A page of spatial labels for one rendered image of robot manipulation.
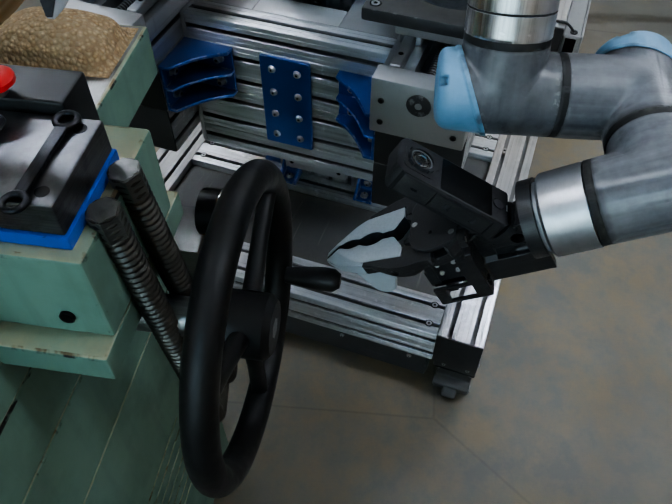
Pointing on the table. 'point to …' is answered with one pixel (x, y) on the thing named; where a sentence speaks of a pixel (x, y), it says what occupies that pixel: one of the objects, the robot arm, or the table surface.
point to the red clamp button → (6, 78)
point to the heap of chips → (64, 41)
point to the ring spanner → (39, 163)
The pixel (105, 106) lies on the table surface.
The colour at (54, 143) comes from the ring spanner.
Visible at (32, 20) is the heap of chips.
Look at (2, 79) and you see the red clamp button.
